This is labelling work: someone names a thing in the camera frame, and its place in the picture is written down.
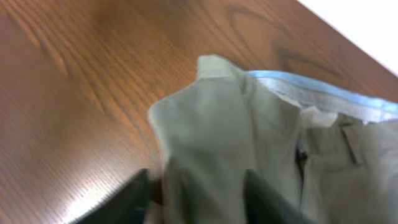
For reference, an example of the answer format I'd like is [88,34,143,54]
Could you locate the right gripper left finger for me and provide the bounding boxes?
[75,169,151,224]

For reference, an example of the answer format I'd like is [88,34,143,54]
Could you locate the khaki shorts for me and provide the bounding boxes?
[149,55,397,223]

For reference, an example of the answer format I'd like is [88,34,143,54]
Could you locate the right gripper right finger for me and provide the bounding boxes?
[244,169,312,224]

